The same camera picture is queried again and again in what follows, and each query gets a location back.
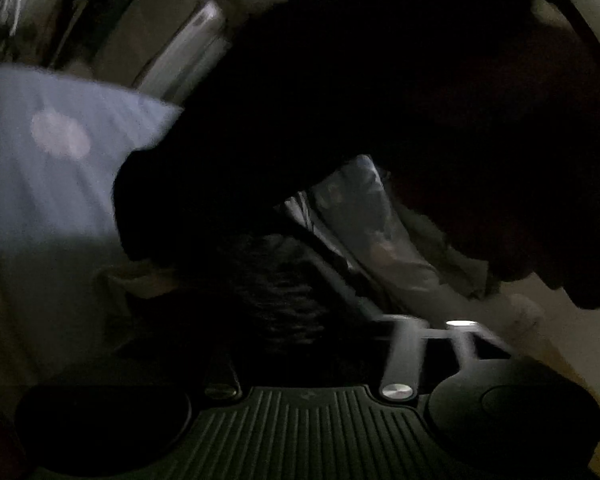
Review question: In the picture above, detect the black garment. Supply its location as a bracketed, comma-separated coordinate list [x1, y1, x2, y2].
[112, 0, 600, 373]

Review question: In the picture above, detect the light blue bed sheet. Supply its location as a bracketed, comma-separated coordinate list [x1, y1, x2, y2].
[0, 65, 178, 387]

